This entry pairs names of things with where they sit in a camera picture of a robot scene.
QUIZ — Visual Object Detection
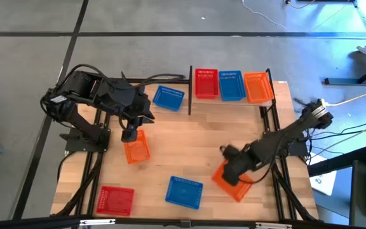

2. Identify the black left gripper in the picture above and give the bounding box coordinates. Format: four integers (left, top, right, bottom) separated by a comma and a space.
119, 106, 155, 143

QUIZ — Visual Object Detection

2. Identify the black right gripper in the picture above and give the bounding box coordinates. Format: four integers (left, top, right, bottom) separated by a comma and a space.
220, 143, 257, 187

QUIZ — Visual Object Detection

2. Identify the orange plastic basket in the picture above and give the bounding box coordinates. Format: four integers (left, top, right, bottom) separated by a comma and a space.
210, 160, 254, 203
243, 71, 275, 104
123, 128, 152, 165

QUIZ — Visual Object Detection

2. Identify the blue plastic basket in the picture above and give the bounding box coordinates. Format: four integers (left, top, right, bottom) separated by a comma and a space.
218, 70, 247, 102
152, 85, 186, 112
165, 175, 204, 210

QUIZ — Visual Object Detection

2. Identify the red plastic basket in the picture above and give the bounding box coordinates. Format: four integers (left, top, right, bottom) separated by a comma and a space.
95, 185, 135, 217
194, 68, 220, 99

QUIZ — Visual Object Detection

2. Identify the white paper sheet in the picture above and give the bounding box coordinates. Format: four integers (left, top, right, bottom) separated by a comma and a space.
309, 152, 338, 197

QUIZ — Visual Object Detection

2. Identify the black desk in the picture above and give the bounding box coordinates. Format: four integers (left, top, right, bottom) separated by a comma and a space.
306, 146, 366, 229

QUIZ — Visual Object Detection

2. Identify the black desk foot bar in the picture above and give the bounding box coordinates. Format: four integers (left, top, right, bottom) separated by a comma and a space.
324, 60, 366, 86

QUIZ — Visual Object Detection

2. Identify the black aluminium rig frame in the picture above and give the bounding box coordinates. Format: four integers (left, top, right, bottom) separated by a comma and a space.
0, 68, 366, 229

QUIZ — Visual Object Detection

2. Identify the silver metal bracket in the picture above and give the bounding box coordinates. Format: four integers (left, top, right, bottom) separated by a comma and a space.
255, 221, 292, 229
79, 218, 116, 226

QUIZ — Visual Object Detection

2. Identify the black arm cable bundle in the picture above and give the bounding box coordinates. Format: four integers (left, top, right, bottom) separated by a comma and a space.
138, 73, 187, 88

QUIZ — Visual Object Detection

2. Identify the black floor cable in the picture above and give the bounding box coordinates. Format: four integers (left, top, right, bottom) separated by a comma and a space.
308, 122, 366, 142

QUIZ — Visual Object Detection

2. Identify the yellowish floor cable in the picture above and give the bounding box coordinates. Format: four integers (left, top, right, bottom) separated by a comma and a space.
324, 92, 366, 108

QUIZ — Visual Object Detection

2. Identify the white floor cable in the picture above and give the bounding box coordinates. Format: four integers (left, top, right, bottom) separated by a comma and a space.
241, 0, 288, 30

